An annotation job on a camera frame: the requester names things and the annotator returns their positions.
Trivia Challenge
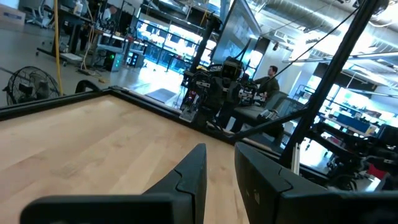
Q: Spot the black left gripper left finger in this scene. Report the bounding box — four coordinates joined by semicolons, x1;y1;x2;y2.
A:
20;142;208;224

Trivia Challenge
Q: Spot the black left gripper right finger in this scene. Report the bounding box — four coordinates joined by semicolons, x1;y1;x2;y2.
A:
233;142;398;224

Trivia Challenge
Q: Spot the person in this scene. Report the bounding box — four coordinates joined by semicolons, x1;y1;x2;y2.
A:
101;4;119;24
253;65;280;100

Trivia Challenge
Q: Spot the large dark screen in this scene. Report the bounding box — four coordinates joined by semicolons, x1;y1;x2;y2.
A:
211;0;264;66

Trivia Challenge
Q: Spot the grey couch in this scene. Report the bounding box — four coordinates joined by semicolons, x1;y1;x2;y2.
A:
233;90;308;131

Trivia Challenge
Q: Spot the black floor fan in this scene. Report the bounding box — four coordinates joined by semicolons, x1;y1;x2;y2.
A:
2;65;62;106

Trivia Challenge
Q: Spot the cardboard box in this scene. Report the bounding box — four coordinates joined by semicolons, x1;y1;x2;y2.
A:
0;4;27;26

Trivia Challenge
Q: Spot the black aluminium table frame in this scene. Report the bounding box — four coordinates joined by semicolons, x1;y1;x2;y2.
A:
0;0;383;187

